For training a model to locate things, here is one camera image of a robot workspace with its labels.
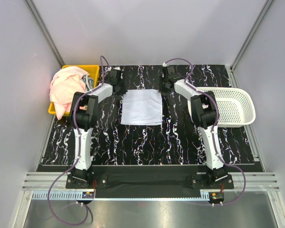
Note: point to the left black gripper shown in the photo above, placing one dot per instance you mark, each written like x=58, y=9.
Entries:
x=123, y=90

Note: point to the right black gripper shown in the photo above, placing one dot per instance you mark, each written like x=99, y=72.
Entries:
x=160, y=89

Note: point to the light blue towel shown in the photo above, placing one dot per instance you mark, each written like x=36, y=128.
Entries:
x=142, y=107

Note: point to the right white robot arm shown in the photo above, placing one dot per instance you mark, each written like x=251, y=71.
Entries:
x=204, y=114

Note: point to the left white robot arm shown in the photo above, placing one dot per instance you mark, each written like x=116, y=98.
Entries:
x=84, y=116

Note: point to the yellow plastic bin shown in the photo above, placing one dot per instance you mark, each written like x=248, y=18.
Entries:
x=93, y=70

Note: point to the blue patterned towel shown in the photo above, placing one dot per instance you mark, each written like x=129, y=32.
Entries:
x=88, y=81

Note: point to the pink rabbit towel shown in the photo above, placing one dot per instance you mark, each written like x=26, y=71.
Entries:
x=65, y=83

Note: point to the white perforated plastic basket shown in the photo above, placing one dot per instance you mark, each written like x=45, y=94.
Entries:
x=235, y=106

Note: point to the right controller board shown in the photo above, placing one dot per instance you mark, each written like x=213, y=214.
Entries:
x=217, y=196

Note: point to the controller board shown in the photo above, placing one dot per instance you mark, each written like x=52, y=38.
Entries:
x=217, y=196
x=88, y=194

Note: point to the left controller board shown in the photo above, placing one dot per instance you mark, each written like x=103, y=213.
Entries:
x=88, y=194

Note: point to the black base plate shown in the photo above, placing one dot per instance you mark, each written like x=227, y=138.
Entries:
x=150, y=182

